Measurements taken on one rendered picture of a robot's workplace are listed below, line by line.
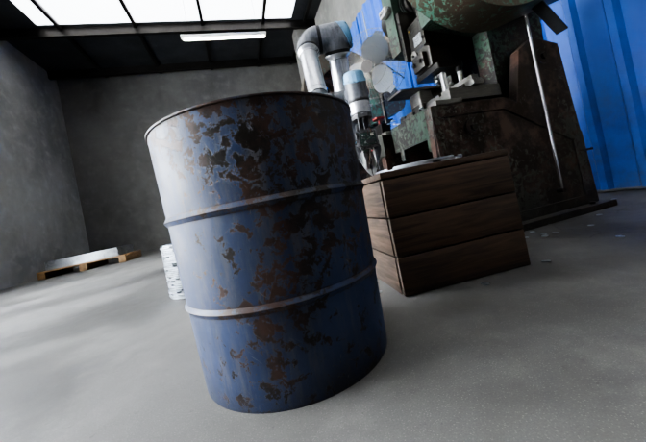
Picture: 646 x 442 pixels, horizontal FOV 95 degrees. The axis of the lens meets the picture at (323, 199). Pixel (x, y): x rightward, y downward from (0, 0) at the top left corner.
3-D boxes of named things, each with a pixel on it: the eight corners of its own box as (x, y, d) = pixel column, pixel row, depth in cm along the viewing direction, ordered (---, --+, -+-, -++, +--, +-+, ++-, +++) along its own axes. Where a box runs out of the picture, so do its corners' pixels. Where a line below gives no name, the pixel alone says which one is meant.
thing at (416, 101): (405, 114, 149) (399, 87, 149) (391, 123, 162) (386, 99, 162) (447, 109, 155) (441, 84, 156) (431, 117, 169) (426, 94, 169)
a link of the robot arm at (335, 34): (335, 146, 154) (314, 29, 137) (363, 140, 154) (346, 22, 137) (337, 149, 142) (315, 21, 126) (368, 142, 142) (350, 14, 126)
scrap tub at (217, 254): (171, 470, 39) (100, 108, 39) (208, 341, 79) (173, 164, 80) (444, 361, 50) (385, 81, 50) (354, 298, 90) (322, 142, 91)
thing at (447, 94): (451, 100, 138) (448, 87, 138) (401, 129, 181) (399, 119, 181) (502, 94, 146) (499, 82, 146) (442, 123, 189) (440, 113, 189)
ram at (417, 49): (425, 64, 153) (413, 9, 153) (409, 78, 168) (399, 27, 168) (453, 62, 158) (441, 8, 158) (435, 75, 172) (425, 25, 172)
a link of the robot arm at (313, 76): (289, 24, 131) (306, 104, 108) (313, 19, 131) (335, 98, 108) (294, 48, 141) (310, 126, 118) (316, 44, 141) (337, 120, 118)
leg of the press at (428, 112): (464, 248, 123) (420, 36, 124) (446, 246, 134) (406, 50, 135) (617, 205, 147) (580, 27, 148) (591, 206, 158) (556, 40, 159)
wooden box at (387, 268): (405, 297, 82) (379, 173, 82) (365, 270, 120) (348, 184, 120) (532, 263, 88) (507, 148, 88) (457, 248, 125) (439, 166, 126)
